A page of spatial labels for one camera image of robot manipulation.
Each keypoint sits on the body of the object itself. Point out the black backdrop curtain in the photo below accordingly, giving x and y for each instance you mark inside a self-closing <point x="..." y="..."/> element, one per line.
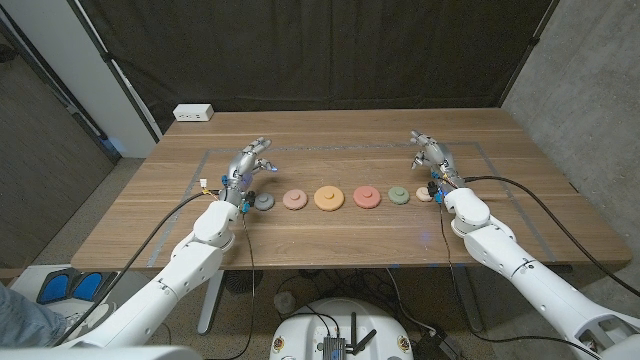
<point x="320" y="50"/>

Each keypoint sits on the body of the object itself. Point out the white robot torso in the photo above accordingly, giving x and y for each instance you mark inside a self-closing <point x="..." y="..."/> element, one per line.
<point x="100" y="354"/>

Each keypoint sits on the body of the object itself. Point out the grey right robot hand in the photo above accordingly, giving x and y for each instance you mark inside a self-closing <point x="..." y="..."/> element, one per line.
<point x="440" y="157"/>

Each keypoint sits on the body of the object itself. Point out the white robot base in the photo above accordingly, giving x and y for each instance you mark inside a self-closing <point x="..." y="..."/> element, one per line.
<point x="300" y="330"/>

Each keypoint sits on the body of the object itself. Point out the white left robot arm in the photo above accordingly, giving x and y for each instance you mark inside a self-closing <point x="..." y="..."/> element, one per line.
<point x="200" y="255"/>

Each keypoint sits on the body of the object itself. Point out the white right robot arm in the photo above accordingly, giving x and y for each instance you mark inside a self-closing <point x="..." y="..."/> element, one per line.
<point x="525" y="280"/>

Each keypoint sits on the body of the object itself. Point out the metal table leg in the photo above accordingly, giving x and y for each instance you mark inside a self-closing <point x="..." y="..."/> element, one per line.
<point x="210" y="305"/>
<point x="467" y="300"/>

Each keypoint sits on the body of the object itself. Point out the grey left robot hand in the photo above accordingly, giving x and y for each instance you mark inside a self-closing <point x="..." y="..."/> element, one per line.
<point x="241" y="170"/>

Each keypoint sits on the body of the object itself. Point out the white power strip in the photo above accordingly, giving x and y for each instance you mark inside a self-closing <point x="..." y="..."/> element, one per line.
<point x="193" y="112"/>

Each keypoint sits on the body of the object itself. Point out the person's blue jeans leg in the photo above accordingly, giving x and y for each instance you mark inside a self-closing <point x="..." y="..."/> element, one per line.
<point x="25" y="320"/>

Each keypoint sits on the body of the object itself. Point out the blue right wrist connector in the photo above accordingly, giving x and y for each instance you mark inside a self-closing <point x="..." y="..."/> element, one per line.
<point x="440" y="196"/>

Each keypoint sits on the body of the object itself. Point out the black round floor fan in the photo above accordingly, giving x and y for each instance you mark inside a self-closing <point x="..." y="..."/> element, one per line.
<point x="243" y="281"/>

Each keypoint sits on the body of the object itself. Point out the black backdrop stand pole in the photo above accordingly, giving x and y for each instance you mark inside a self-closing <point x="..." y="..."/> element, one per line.
<point x="530" y="47"/>
<point x="115" y="70"/>

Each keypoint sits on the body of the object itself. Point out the black antenna radio box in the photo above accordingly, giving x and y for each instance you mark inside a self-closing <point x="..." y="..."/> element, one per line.
<point x="334" y="347"/>

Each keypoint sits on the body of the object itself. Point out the black power adapter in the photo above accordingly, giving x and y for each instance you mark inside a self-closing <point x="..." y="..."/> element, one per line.
<point x="435" y="346"/>

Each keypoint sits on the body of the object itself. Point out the grey round floor object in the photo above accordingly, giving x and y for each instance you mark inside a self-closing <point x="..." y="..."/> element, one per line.
<point x="285" y="302"/>

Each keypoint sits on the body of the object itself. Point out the blue foot pedal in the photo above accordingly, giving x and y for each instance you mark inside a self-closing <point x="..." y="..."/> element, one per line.
<point x="86" y="286"/>
<point x="54" y="289"/>

